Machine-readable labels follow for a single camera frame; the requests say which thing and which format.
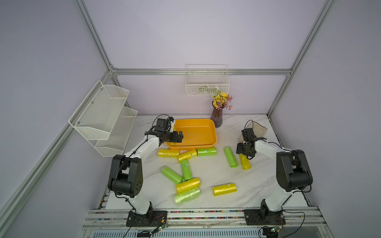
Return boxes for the orange plastic storage box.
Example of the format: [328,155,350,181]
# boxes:
[166,119,217,150]

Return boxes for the white mesh lower shelf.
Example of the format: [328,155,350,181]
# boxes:
[95,107,138,157]

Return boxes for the yellow purple artificial flowers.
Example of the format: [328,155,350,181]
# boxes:
[212,92,233,110]

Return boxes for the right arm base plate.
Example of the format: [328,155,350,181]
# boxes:
[244,209,286,226]

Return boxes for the light green trash bag roll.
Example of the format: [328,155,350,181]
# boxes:
[174,187,200,205]

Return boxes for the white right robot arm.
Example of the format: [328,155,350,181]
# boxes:
[236,128,313,215]

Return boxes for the white wire wall basket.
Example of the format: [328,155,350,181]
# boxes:
[186,64,230,96]

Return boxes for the cream work glove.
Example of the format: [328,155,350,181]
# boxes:
[244,120,267,137]

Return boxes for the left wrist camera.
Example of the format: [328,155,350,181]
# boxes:
[154,117,176,132]

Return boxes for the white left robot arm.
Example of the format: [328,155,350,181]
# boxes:
[108,131,184,215]

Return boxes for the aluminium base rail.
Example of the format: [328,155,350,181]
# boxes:
[82,207,327,230]

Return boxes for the purple glass vase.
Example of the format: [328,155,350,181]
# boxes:
[210,102,223,128]

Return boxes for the aluminium corner frame post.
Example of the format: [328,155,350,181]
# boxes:
[267,0,336,118]

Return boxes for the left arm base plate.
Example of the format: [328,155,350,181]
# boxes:
[126,210,168,228]

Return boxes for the yellow trash bag roll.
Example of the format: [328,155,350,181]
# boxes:
[176,178,201,194]
[177,149,197,163]
[213,183,237,196]
[239,154,251,170]
[157,149,180,158]

